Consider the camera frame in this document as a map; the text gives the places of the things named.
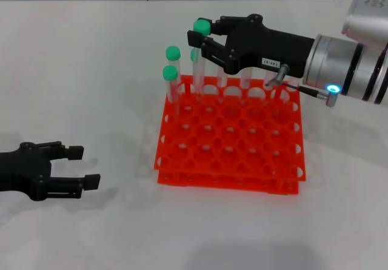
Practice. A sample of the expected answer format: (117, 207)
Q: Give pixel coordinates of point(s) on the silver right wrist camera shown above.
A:
(369, 9)

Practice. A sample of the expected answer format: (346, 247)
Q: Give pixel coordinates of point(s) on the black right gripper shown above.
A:
(266, 45)

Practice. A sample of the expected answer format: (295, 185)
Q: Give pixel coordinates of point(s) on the orange test tube rack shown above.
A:
(230, 187)

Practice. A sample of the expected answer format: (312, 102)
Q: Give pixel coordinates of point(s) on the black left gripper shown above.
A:
(24, 170)

